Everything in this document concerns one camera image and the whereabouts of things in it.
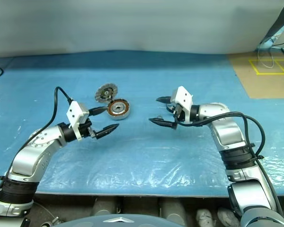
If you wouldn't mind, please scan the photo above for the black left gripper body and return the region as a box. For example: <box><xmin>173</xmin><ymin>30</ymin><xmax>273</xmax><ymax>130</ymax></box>
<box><xmin>79</xmin><ymin>118</ymin><xmax>98</xmax><ymax>140</ymax></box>

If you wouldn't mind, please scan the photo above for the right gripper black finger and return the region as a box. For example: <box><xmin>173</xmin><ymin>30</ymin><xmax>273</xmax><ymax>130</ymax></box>
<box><xmin>155</xmin><ymin>95</ymin><xmax>173</xmax><ymax>105</ymax></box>
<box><xmin>148</xmin><ymin>117</ymin><xmax>178</xmax><ymax>131</ymax></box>

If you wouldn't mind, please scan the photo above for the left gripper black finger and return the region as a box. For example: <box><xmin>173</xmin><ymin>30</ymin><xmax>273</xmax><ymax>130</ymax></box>
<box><xmin>94</xmin><ymin>123</ymin><xmax>120</xmax><ymax>141</ymax></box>
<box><xmin>88</xmin><ymin>106</ymin><xmax>110</xmax><ymax>117</ymax></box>

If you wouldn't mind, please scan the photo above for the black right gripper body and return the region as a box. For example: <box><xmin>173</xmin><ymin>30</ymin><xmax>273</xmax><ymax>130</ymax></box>
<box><xmin>167</xmin><ymin>102</ymin><xmax>192</xmax><ymax>125</ymax></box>

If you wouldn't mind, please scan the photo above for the toothed silver motor disc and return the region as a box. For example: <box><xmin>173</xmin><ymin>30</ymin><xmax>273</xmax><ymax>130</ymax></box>
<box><xmin>94</xmin><ymin>84</ymin><xmax>119</xmax><ymax>104</ymax></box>

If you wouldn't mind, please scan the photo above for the copper wound motor stator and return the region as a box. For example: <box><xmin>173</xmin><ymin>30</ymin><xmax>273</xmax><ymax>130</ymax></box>
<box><xmin>106</xmin><ymin>98</ymin><xmax>131</xmax><ymax>121</ymax></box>

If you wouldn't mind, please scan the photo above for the blue plastic table cover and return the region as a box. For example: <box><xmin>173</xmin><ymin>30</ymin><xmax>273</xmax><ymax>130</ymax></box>
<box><xmin>0</xmin><ymin>49</ymin><xmax>284</xmax><ymax>197</ymax></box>

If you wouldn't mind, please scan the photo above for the grey rounded cylinder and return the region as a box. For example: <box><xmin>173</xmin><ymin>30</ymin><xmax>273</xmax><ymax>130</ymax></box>
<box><xmin>92</xmin><ymin>197</ymin><xmax>116</xmax><ymax>216</ymax></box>
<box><xmin>160</xmin><ymin>198</ymin><xmax>187</xmax><ymax>223</ymax></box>

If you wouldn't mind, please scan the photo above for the white backdrop sheet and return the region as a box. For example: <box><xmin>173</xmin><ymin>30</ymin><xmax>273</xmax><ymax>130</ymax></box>
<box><xmin>0</xmin><ymin>0</ymin><xmax>284</xmax><ymax>59</ymax></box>

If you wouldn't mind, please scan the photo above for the grey robot torso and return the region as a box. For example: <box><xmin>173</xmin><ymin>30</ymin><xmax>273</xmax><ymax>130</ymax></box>
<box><xmin>61</xmin><ymin>214</ymin><xmax>168</xmax><ymax>227</ymax></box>

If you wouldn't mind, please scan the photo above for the yellow tape marking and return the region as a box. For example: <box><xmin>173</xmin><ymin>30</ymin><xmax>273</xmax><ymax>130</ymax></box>
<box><xmin>248</xmin><ymin>59</ymin><xmax>284</xmax><ymax>76</ymax></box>

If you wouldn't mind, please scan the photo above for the white sneaker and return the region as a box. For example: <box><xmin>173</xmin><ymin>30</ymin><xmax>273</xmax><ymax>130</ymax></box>
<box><xmin>195</xmin><ymin>209</ymin><xmax>213</xmax><ymax>227</ymax></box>
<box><xmin>217</xmin><ymin>207</ymin><xmax>240</xmax><ymax>227</ymax></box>

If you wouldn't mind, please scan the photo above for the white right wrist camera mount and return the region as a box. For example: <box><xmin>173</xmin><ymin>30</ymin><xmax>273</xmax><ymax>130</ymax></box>
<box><xmin>170</xmin><ymin>86</ymin><xmax>194</xmax><ymax>123</ymax></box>

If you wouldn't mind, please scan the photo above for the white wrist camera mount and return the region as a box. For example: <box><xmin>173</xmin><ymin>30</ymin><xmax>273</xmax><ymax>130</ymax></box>
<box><xmin>66</xmin><ymin>101</ymin><xmax>89</xmax><ymax>142</ymax></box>
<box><xmin>170</xmin><ymin>86</ymin><xmax>194</xmax><ymax>123</ymax></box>

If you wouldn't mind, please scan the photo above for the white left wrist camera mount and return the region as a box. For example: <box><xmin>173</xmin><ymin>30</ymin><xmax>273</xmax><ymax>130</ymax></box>
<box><xmin>66</xmin><ymin>101</ymin><xmax>89</xmax><ymax>142</ymax></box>

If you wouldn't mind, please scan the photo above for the thin white cable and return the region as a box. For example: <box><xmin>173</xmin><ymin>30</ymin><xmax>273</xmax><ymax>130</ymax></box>
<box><xmin>257</xmin><ymin>40</ymin><xmax>275</xmax><ymax>69</ymax></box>

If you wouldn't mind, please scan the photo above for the grey slanted frame leg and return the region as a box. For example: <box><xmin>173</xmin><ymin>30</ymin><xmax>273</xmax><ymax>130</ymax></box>
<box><xmin>260</xmin><ymin>16</ymin><xmax>284</xmax><ymax>45</ymax></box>

